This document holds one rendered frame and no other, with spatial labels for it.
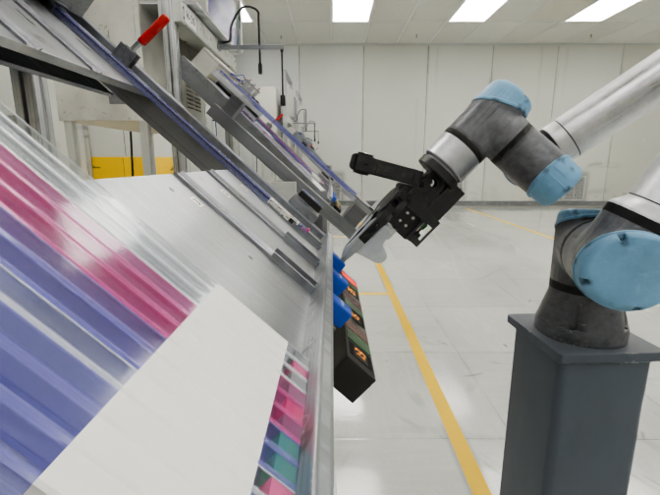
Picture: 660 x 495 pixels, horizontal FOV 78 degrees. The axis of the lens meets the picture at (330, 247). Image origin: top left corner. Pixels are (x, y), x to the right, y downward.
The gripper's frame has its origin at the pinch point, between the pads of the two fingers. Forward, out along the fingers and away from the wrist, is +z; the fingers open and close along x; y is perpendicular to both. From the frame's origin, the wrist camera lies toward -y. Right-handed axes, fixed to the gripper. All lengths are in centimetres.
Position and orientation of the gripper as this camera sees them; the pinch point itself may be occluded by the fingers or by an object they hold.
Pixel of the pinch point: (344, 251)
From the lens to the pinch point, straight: 66.9
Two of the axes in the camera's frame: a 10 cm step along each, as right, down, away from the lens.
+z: -6.8, 7.2, 1.6
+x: 0.1, -2.1, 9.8
